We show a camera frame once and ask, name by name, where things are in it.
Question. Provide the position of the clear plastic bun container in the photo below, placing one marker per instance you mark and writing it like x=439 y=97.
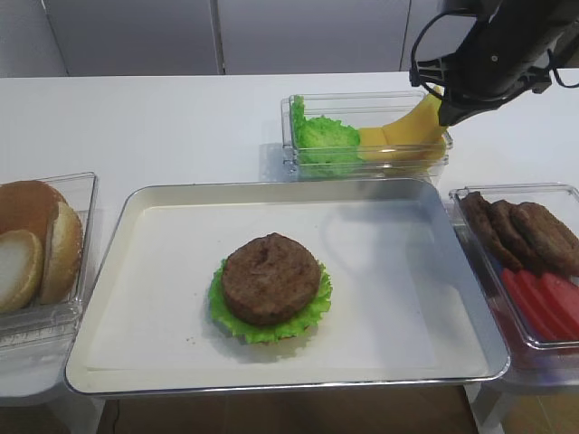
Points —
x=36 y=322

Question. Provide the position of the brown meat patty on lettuce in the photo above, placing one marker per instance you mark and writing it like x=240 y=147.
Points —
x=270 y=279

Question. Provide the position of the upright bun half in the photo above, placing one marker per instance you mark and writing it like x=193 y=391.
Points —
x=62 y=254

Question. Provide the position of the yellow cheese slice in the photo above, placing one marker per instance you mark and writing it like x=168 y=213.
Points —
x=419 y=127

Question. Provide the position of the middle brown patty in container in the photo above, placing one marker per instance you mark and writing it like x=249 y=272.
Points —
x=512 y=239

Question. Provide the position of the green lettuce pile in container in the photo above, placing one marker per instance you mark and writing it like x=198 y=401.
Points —
x=326 y=147

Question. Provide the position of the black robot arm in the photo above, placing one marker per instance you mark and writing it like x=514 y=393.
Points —
x=562 y=14

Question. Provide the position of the right brown patty in container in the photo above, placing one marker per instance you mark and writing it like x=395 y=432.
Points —
x=551 y=239

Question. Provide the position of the yellow cheese slices in container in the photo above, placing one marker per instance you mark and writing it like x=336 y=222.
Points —
x=374 y=147

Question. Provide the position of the brown patty in container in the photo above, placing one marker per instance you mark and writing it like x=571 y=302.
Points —
x=551 y=239
x=477 y=213
x=512 y=239

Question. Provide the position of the green lettuce leaf under patty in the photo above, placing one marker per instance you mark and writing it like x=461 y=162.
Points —
x=298 y=325

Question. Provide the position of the orange-brown bun top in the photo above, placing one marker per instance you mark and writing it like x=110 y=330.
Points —
x=28 y=205

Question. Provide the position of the middle red tomato slice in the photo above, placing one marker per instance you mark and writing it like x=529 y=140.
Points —
x=530 y=285

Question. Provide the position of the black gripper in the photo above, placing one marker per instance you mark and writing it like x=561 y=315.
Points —
x=494 y=64

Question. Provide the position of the left brown patty in container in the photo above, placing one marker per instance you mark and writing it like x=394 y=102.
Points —
x=477 y=213

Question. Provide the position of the clear plastic patty tomato container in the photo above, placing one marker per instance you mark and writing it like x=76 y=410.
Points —
x=561 y=200

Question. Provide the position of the clear plastic lettuce cheese container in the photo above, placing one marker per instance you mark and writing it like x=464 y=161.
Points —
x=360 y=110

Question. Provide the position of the silver metal baking tray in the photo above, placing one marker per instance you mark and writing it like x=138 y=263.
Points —
x=405 y=308

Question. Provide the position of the bun half white face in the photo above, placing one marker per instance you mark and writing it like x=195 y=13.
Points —
x=21 y=268

